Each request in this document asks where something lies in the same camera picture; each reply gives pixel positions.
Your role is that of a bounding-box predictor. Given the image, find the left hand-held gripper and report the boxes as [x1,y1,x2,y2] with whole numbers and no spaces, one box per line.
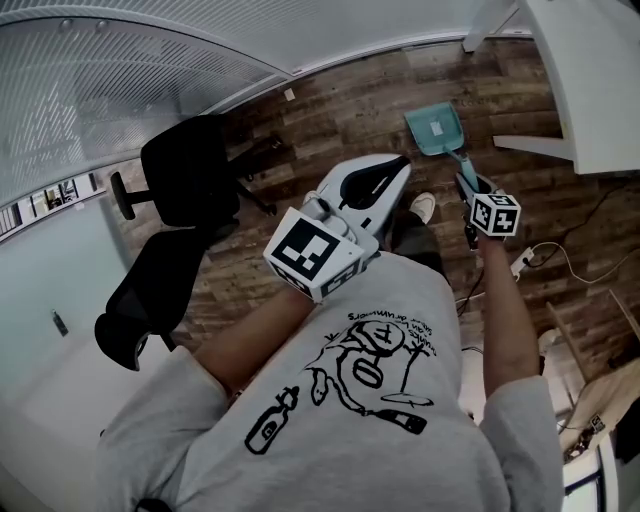
[263,153,412,304]

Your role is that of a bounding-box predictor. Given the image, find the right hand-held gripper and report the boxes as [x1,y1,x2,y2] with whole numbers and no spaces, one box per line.
[454,172,522,250]

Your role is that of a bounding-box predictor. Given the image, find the teal dustpan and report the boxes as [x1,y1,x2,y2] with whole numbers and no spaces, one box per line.
[403,102,481,194]

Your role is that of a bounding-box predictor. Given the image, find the person's right forearm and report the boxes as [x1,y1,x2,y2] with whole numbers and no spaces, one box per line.
[478,238,544,396]

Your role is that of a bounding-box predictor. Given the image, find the person's left forearm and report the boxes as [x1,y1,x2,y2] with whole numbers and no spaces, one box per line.
[192,287,321,394]

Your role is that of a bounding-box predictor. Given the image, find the person's white shoe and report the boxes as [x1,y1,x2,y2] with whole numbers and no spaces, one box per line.
[408,192,437,224]

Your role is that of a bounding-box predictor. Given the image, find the person's dark trouser leg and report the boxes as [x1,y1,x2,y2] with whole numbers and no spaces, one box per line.
[387,209,454,291]

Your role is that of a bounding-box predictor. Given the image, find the white table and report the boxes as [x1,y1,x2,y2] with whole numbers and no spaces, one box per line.
[462,0,640,175]

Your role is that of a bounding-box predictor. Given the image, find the black office chair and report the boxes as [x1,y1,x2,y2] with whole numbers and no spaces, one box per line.
[93,114,279,372]

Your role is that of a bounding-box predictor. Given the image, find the light wooden table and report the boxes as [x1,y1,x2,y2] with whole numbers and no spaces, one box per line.
[557,367,640,451]

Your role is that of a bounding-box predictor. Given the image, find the person in white patterned shirt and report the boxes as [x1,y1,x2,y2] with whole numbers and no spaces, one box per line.
[94,249,566,512]

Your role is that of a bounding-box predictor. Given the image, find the white slatted blinds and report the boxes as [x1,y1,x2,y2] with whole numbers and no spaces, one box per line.
[0,0,501,211]

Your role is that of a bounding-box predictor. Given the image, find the white cable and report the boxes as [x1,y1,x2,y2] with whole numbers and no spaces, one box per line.
[524,241,640,284]

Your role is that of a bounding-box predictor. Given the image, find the black cable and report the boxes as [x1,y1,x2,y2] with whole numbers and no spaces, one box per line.
[454,269,486,351]
[534,189,617,266]

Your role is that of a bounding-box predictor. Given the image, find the wooden stick frame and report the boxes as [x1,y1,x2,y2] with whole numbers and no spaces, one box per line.
[544,288,640,386]

